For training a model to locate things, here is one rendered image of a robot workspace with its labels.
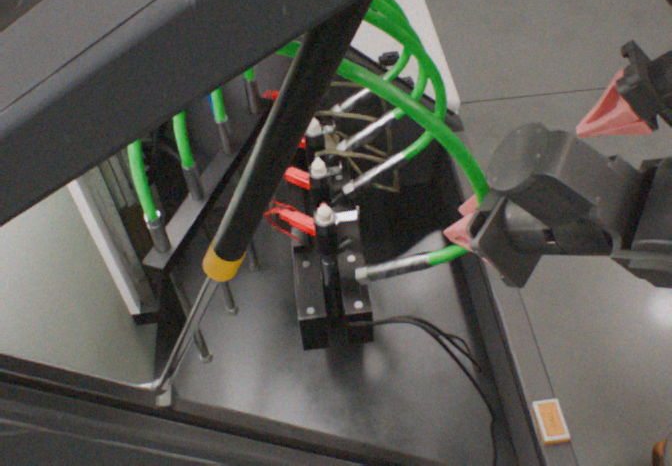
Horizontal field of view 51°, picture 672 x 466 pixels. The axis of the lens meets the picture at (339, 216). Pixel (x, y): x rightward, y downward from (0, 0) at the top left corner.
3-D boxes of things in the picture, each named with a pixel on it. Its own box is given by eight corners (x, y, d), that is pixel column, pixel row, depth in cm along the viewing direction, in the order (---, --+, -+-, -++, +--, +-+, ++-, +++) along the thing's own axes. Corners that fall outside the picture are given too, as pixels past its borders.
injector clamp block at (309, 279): (374, 367, 104) (373, 310, 92) (307, 375, 103) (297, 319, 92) (347, 199, 126) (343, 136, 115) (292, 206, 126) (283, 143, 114)
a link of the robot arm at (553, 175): (708, 292, 46) (742, 178, 48) (598, 209, 41) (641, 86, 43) (568, 281, 56) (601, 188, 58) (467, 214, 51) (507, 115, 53)
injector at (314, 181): (353, 273, 105) (347, 175, 89) (320, 277, 105) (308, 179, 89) (351, 258, 107) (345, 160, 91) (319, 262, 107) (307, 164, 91)
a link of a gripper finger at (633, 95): (551, 87, 79) (627, 41, 73) (587, 124, 82) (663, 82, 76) (553, 128, 75) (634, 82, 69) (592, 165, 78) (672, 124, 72)
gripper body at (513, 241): (461, 244, 60) (523, 244, 53) (517, 156, 63) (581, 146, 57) (507, 290, 62) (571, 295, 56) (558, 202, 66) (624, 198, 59)
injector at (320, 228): (360, 317, 100) (355, 222, 84) (325, 322, 100) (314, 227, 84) (357, 301, 102) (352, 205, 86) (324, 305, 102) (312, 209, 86)
